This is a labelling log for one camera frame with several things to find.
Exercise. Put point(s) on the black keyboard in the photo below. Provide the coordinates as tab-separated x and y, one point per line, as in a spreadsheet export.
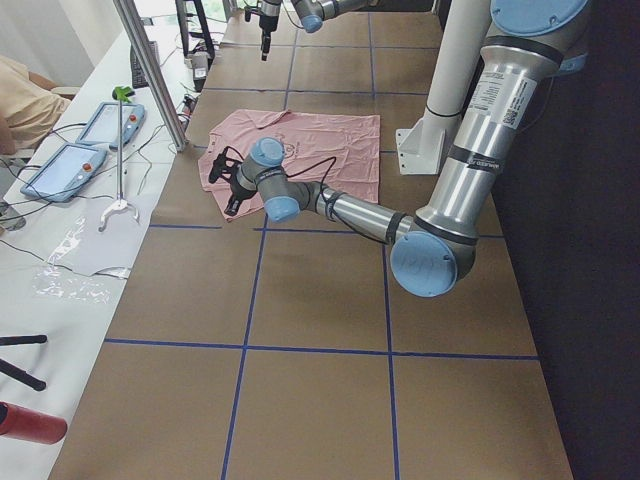
138	78

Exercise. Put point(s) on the red cylinder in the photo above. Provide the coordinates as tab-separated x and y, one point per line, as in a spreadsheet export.
25	424

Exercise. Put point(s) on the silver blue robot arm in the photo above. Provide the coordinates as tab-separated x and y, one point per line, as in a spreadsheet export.
312	15
493	57

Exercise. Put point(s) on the seated person beige clothes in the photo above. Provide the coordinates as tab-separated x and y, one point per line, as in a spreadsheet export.
29	107

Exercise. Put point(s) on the metal reacher grabber tool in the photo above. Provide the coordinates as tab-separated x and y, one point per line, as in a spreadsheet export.
122	95

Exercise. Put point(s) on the black tripod leg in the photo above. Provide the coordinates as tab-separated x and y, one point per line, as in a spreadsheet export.
23	340
22	376

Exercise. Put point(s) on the near blue teach pendant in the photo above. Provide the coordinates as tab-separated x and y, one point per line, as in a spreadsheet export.
65	173

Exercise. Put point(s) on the clear plastic bag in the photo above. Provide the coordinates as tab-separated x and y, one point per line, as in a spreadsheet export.
76	268

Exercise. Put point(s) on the white camera post with base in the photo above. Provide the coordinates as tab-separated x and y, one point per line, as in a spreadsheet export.
423	148

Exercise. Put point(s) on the small power adapter box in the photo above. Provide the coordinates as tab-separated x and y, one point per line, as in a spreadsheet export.
200	64

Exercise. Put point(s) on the aluminium frame post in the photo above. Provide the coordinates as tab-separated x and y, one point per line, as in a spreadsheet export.
139	40

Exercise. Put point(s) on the blue teach pendant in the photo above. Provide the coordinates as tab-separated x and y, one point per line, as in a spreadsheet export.
65	173
102	127

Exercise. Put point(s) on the far blue teach pendant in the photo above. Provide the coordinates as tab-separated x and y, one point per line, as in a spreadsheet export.
102	127

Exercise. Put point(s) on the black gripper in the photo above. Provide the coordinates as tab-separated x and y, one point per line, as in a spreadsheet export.
265	21
238	190

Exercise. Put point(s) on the pink Snoopy t-shirt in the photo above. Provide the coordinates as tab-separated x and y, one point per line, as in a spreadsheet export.
343	150

